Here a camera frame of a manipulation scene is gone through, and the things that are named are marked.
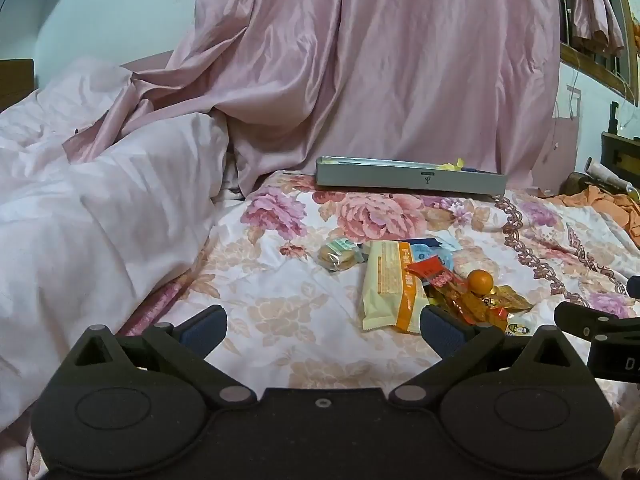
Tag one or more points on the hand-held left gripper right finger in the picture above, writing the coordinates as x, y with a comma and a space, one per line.
442, 332

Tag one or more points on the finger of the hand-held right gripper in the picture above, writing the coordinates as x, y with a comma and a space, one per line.
575, 317
634, 286

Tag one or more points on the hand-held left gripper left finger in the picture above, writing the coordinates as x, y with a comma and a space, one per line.
205, 331

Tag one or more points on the yellow snack packet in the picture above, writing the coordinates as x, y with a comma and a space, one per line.
511, 298

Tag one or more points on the cream orange snack packet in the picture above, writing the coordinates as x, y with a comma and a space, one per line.
390, 285

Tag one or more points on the light blue snack packet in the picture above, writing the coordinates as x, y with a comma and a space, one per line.
447, 255

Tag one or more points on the green label biscuit packet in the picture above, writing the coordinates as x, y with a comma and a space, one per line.
340, 256

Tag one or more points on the grey cardboard box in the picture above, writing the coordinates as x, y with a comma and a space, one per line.
410, 180

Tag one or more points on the orange clear snack packet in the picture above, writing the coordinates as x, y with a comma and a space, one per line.
470, 310

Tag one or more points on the small white snack packet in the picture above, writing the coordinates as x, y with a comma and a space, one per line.
518, 329

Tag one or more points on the red snack packet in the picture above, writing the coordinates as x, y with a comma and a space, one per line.
432, 271

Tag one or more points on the small orange fruit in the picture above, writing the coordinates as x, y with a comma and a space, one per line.
481, 281

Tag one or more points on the orange cloth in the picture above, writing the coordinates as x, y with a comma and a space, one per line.
602, 207

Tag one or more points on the floral bedsheet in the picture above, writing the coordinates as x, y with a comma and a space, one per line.
300, 310

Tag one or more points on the white paper roll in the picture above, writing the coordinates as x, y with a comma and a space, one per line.
607, 174

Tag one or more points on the dark wooden furniture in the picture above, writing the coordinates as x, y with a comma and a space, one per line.
620, 152

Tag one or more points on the pale pink quilt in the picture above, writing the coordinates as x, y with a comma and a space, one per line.
90, 220

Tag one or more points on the yellow crumpled wrapper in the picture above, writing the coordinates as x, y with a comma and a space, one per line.
450, 164

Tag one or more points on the pink satin sheet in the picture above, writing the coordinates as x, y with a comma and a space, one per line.
380, 70

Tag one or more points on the pink window curtain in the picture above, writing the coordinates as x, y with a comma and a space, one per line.
595, 5

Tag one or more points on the wooden headboard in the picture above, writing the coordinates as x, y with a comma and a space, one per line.
15, 82

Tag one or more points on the wooden window frame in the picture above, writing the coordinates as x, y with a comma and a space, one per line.
595, 57

